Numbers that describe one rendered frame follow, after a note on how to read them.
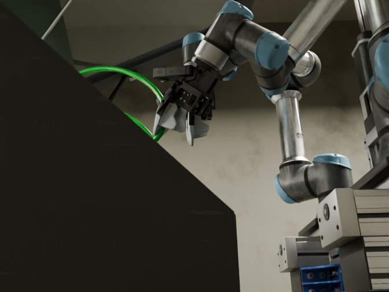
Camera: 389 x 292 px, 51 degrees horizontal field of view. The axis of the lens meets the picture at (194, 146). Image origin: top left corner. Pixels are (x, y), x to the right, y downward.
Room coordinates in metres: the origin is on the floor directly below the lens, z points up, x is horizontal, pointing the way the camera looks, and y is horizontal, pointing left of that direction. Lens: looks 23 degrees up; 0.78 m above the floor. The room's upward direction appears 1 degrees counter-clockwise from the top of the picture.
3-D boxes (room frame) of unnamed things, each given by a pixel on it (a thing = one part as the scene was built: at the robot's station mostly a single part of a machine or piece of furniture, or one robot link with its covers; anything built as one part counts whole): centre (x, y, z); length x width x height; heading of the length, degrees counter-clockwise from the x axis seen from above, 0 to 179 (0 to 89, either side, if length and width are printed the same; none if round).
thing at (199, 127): (1.05, -0.01, 1.27); 0.06 x 0.03 x 0.09; 98
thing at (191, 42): (1.07, -0.01, 1.53); 0.09 x 0.08 x 0.11; 133
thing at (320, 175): (1.31, -0.45, 1.20); 0.13 x 0.12 x 0.14; 43
